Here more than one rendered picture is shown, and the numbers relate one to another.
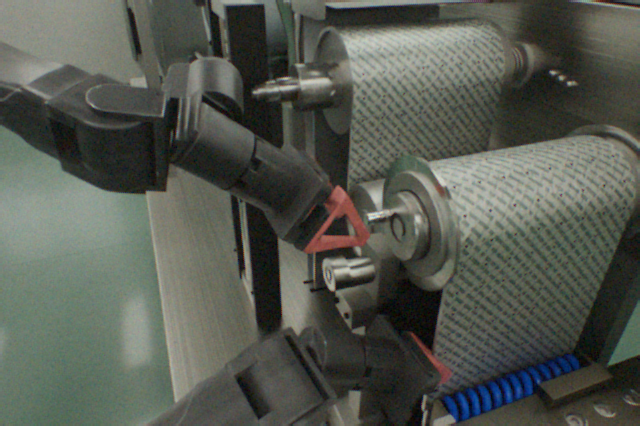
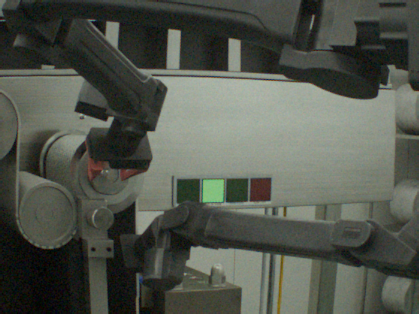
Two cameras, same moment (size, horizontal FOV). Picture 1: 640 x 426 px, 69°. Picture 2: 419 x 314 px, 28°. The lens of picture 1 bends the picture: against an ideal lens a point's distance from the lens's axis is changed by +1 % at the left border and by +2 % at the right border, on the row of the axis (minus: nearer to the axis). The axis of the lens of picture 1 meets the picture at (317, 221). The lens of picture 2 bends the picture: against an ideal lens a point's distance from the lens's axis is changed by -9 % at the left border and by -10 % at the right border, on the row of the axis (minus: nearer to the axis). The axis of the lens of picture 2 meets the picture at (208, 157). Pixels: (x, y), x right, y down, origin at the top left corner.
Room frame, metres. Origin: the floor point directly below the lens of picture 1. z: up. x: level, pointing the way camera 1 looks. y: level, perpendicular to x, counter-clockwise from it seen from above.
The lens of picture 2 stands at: (0.34, 1.52, 1.37)
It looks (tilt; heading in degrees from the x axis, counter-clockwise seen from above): 3 degrees down; 266
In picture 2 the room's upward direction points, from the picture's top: 1 degrees clockwise
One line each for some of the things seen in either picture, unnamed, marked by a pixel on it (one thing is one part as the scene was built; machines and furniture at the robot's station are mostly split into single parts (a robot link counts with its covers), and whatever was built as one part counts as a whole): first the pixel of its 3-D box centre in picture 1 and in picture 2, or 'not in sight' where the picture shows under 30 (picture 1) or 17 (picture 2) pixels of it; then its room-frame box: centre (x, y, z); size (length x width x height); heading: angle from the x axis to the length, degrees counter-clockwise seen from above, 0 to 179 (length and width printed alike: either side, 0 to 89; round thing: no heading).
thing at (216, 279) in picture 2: not in sight; (217, 274); (0.21, -0.19, 1.05); 0.04 x 0.04 x 0.04
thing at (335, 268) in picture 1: (336, 273); (102, 218); (0.42, -0.02, 1.18); 0.04 x 0.02 x 0.04; 21
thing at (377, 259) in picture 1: (360, 341); (97, 282); (0.44, -0.06, 1.05); 0.06 x 0.05 x 0.31; 111
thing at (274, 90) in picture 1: (273, 91); not in sight; (0.62, 0.06, 1.33); 0.06 x 0.03 x 0.03; 111
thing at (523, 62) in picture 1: (499, 66); not in sight; (0.76, -0.29, 1.33); 0.07 x 0.07 x 0.07; 21
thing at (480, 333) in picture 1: (515, 331); (117, 241); (0.41, -0.24, 1.10); 0.23 x 0.01 x 0.18; 111
